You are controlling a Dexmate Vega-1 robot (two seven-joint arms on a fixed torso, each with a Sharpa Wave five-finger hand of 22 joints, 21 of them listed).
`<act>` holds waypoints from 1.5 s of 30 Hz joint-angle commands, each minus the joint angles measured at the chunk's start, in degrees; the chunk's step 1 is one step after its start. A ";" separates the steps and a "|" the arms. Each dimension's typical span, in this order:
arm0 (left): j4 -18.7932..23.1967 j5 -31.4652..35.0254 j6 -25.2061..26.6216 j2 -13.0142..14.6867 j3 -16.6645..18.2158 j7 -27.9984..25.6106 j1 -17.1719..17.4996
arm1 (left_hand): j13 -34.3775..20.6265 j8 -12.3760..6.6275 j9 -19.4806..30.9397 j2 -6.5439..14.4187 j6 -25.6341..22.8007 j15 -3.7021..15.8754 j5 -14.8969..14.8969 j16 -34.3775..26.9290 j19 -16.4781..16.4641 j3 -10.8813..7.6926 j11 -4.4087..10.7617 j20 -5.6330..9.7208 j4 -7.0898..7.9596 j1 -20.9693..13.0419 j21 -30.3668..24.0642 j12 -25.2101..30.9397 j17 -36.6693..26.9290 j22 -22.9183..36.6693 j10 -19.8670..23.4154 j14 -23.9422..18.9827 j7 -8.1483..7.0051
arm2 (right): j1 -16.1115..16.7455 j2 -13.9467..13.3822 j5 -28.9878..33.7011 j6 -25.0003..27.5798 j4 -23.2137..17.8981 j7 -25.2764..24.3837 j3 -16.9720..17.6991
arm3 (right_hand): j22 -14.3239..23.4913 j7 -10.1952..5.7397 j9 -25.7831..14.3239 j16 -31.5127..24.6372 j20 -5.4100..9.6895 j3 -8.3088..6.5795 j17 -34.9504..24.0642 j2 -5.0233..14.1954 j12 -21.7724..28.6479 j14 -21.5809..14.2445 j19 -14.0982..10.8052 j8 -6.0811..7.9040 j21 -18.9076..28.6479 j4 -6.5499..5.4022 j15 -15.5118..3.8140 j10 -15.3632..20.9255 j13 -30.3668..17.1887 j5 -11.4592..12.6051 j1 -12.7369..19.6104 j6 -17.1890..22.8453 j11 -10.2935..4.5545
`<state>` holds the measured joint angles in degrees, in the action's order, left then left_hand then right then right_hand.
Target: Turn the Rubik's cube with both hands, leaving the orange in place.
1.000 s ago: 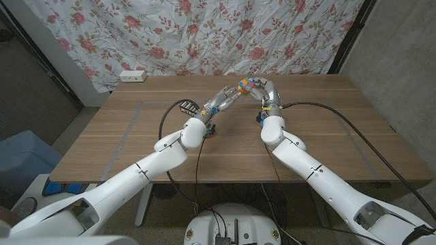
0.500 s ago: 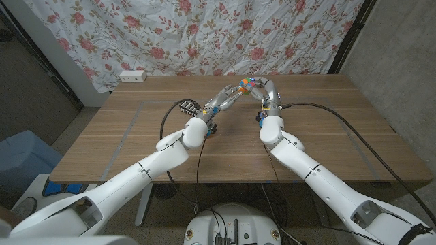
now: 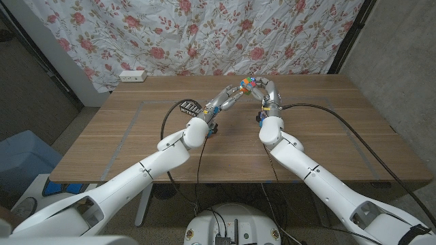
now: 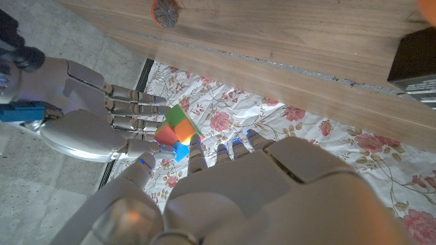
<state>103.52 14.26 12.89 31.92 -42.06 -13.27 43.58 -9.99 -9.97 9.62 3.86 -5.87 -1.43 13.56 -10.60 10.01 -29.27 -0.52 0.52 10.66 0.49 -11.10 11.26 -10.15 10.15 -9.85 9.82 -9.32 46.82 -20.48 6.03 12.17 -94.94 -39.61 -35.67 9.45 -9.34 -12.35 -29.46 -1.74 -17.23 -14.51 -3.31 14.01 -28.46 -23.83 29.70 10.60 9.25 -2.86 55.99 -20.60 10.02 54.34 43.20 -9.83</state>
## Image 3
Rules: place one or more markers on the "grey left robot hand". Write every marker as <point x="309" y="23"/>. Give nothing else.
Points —
<point x="223" y="102"/>

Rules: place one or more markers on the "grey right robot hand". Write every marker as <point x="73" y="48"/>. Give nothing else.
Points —
<point x="272" y="98"/>

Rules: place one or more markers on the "multicoloured Rubik's cube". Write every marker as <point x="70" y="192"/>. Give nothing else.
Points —
<point x="248" y="85"/>

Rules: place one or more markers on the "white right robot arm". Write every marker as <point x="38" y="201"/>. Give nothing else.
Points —
<point x="306" y="170"/>

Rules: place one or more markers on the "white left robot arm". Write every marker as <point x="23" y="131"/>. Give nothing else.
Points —
<point x="153" y="163"/>

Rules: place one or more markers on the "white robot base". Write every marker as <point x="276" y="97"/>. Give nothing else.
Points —
<point x="204" y="228"/>

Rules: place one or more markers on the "black NITRO box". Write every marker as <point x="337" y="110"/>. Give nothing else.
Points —
<point x="189" y="109"/>

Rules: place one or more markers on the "floral backdrop cloth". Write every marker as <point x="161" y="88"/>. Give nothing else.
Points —
<point x="204" y="34"/>

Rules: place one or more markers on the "white power strip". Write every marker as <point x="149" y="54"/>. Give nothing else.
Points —
<point x="133" y="76"/>

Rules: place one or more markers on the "black backdrop stand pole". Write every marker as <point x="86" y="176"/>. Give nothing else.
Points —
<point x="51" y="70"/>
<point x="351" y="34"/>

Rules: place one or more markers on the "black round floor object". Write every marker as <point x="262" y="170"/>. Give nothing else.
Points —
<point x="166" y="190"/>

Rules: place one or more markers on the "white table leg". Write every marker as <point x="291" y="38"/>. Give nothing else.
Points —
<point x="143" y="207"/>

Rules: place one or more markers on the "white platform with blue pads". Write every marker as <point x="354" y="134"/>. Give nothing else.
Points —
<point x="34" y="185"/>

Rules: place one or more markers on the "blue bin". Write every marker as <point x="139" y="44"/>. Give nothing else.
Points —
<point x="24" y="160"/>

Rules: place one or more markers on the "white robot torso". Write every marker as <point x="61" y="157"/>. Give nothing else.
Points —
<point x="68" y="241"/>

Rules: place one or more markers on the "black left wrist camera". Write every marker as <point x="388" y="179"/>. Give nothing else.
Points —
<point x="213" y="129"/>

